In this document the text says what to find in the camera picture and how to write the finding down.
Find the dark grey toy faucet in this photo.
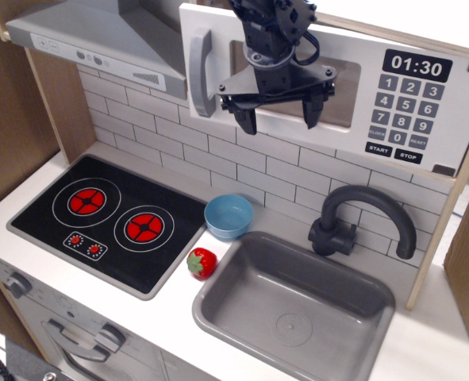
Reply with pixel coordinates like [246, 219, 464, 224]
[308, 185, 417, 260]

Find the black toy stove top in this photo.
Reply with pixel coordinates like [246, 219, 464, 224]
[7, 156, 206, 300]

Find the white toy microwave door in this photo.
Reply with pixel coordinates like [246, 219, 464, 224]
[179, 4, 469, 177]

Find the grey range hood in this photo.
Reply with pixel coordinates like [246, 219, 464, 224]
[6, 1, 187, 99]

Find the grey oven knob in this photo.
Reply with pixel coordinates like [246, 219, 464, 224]
[5, 272, 33, 299]

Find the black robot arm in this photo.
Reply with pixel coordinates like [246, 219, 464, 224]
[217, 1, 336, 135]

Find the grey toy sink basin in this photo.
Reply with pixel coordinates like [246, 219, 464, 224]
[192, 232, 395, 380]

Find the red toy strawberry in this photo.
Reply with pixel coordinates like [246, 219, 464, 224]
[186, 248, 217, 280]

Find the blue toy bowl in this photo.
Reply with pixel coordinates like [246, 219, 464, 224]
[204, 194, 254, 241]

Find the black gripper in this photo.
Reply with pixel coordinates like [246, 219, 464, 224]
[217, 52, 337, 135]

